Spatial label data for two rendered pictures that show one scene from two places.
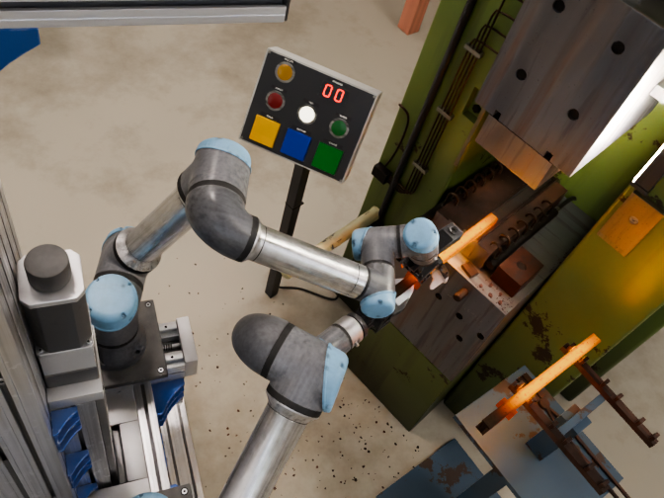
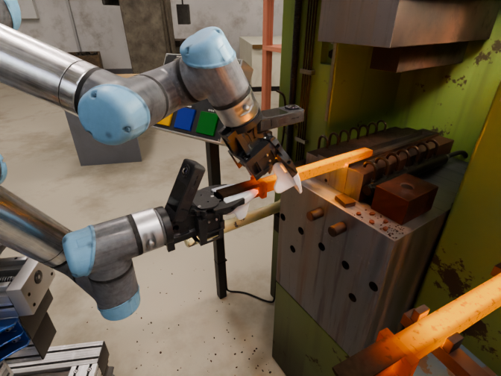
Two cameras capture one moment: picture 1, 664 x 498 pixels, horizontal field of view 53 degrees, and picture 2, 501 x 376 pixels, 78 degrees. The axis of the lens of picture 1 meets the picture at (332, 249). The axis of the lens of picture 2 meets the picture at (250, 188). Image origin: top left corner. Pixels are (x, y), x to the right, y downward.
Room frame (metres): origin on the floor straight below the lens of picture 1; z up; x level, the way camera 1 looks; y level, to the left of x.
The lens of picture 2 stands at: (0.53, -0.47, 1.33)
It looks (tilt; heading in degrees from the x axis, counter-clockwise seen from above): 30 degrees down; 26
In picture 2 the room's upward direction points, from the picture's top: straight up
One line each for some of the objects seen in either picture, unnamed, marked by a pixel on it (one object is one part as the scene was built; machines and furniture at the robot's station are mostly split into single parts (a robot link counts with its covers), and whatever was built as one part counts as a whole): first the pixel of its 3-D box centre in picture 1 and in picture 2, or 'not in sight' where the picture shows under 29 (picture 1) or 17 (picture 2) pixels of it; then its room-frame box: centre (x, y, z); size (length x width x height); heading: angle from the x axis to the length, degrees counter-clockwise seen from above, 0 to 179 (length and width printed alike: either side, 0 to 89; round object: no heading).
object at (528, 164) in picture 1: (556, 121); (411, 19); (1.47, -0.44, 1.32); 0.42 x 0.20 x 0.10; 149
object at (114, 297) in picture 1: (112, 307); not in sight; (0.70, 0.43, 0.98); 0.13 x 0.12 x 0.14; 14
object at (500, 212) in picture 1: (512, 204); (390, 146); (1.46, -0.47, 0.99); 0.42 x 0.05 x 0.01; 149
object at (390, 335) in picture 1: (438, 330); (356, 322); (1.45, -0.50, 0.23); 0.56 x 0.38 x 0.47; 149
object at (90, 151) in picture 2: not in sight; (115, 114); (2.94, 2.40, 0.33); 1.24 x 0.64 x 0.66; 37
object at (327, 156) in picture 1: (327, 158); (208, 124); (1.37, 0.10, 1.01); 0.07 x 0.05 x 0.07; 84
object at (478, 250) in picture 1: (501, 206); (380, 154); (1.47, -0.44, 0.96); 0.42 x 0.20 x 0.09; 149
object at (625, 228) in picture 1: (629, 223); not in sight; (1.24, -0.67, 1.27); 0.09 x 0.02 x 0.17; 59
